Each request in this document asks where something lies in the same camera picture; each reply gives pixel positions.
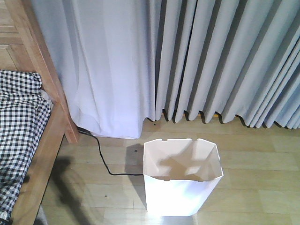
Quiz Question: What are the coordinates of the white plastic trash bin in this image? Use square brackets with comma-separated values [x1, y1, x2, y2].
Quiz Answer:
[143, 138, 224, 217]

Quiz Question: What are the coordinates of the grey pleated curtain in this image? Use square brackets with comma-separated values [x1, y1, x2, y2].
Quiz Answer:
[32, 0, 300, 138]

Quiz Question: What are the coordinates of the black white checkered blanket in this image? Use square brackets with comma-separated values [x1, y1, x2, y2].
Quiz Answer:
[0, 69, 53, 225]

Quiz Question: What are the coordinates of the black floor cable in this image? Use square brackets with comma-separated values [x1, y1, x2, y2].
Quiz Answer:
[77, 127, 144, 176]

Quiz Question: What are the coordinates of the wooden bed frame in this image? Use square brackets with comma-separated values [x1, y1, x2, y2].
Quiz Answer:
[0, 0, 79, 225]

